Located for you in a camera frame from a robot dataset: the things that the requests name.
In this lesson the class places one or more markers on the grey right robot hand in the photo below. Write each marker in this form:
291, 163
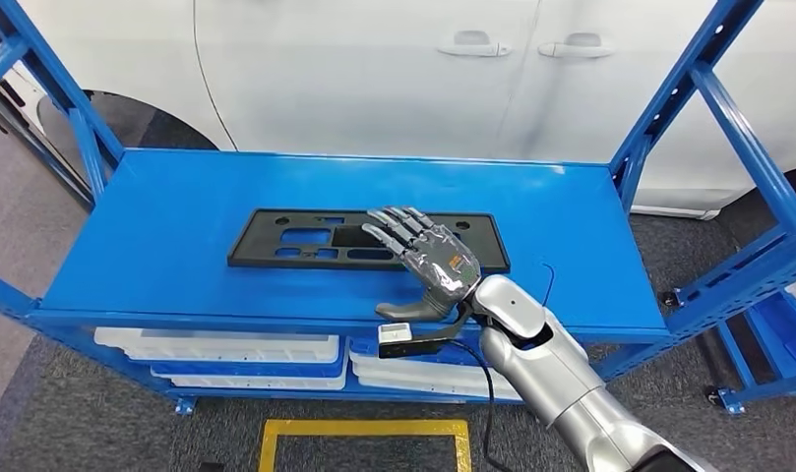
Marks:
440, 260

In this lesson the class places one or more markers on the black plastic panel part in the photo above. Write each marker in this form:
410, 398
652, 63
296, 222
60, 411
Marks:
267, 257

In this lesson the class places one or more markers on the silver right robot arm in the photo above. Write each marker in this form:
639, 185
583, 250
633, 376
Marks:
547, 365

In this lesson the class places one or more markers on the blue metal shelf rack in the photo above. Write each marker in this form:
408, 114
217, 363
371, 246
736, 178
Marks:
241, 182

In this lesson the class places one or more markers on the white plastic tray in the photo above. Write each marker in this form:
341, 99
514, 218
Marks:
404, 368
260, 383
208, 345
423, 387

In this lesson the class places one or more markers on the white car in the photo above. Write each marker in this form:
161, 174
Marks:
371, 98

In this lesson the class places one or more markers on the yellow floor tape square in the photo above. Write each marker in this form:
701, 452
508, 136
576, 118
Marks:
365, 427

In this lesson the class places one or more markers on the black car tyre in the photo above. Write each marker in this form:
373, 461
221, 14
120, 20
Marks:
143, 127

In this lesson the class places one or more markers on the blue wheeled cart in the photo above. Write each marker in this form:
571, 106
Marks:
782, 326

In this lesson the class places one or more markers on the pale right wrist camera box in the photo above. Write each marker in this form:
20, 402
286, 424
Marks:
395, 333

